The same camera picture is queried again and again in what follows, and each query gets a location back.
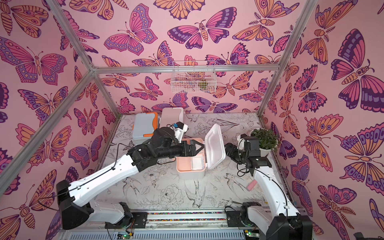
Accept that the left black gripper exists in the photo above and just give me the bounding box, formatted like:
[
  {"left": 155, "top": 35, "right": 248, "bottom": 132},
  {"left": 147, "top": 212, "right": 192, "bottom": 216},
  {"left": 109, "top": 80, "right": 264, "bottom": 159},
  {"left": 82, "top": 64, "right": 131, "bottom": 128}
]
[{"left": 156, "top": 140, "right": 204, "bottom": 162}]

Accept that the white pink medicine chest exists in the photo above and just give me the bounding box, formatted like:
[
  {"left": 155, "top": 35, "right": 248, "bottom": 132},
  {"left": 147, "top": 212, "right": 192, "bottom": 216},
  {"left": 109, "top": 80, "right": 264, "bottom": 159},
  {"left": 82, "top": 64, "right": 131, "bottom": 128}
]
[{"left": 176, "top": 124, "right": 226, "bottom": 180}]

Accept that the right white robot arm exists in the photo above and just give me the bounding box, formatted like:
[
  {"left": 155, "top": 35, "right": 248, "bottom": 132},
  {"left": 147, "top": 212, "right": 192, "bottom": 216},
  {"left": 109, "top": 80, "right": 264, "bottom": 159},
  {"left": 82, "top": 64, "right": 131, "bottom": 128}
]
[{"left": 225, "top": 135, "right": 313, "bottom": 240}]

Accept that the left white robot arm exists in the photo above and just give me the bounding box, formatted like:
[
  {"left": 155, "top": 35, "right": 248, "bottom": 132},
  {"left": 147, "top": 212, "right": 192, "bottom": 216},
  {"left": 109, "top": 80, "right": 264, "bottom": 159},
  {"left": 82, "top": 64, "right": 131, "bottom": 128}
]
[{"left": 56, "top": 127, "right": 205, "bottom": 230}]

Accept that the beige pink first aid box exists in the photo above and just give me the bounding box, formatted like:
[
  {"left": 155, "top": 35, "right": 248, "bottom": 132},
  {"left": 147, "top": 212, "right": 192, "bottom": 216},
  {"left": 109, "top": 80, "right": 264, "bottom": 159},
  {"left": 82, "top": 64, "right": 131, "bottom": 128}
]
[{"left": 160, "top": 108, "right": 184, "bottom": 128}]

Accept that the blue orange first aid box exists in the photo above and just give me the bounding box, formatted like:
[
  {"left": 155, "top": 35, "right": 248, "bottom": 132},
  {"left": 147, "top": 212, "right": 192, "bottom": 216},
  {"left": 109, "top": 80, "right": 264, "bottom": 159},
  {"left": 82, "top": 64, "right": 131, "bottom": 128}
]
[{"left": 132, "top": 112, "right": 159, "bottom": 145}]

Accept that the potted green plant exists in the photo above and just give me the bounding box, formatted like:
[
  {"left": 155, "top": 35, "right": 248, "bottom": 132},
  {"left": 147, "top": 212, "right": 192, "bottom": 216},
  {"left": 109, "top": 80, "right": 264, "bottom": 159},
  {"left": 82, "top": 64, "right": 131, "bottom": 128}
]
[{"left": 251, "top": 129, "right": 279, "bottom": 157}]

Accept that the green toy in basket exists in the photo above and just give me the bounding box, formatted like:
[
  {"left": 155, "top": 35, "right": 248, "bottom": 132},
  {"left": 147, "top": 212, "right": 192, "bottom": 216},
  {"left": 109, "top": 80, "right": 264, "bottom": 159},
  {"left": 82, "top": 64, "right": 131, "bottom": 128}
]
[{"left": 198, "top": 80, "right": 208, "bottom": 92}]

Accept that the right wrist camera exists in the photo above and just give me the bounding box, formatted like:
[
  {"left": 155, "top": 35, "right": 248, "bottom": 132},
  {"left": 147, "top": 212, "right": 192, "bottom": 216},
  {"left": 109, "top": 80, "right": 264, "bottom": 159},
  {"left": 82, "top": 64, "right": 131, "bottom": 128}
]
[{"left": 237, "top": 134, "right": 247, "bottom": 150}]

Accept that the white wire wall basket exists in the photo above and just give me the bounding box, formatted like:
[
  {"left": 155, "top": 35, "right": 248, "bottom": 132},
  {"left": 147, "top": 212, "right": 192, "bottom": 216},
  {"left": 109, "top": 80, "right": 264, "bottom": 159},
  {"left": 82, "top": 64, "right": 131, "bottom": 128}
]
[{"left": 170, "top": 60, "right": 217, "bottom": 94}]

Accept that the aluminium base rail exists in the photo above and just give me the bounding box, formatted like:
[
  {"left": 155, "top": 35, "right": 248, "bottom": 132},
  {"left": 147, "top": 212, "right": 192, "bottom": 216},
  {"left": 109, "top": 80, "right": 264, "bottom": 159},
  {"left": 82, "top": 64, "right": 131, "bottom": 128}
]
[{"left": 59, "top": 207, "right": 266, "bottom": 240}]

